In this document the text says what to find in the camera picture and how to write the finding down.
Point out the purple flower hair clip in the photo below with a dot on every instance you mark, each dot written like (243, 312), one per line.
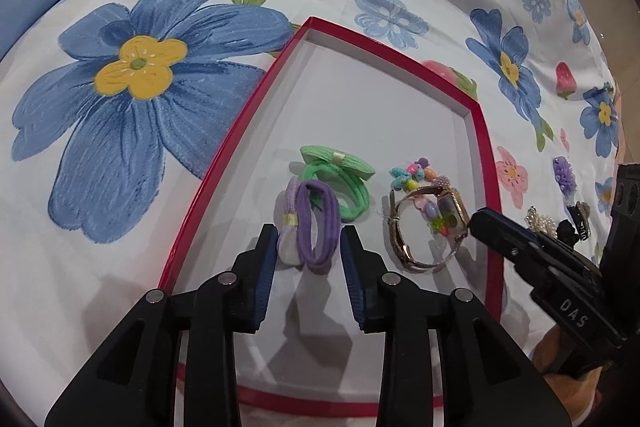
(565, 178)

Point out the black claw hair clip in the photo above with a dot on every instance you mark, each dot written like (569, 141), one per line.
(580, 213)

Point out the black scrunchie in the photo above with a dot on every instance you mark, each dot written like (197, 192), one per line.
(567, 234)

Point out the red shallow box tray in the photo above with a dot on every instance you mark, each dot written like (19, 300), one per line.
(363, 111)

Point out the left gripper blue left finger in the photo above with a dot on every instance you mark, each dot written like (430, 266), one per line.
(262, 266)

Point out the floral white bed sheet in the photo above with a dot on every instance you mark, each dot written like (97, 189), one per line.
(113, 110)

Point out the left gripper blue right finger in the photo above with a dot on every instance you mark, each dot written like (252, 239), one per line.
(354, 261)

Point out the pearl scrunchie with bow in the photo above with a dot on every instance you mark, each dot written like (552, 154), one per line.
(538, 222)

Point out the gold bangle watch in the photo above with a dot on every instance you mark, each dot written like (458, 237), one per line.
(426, 226)

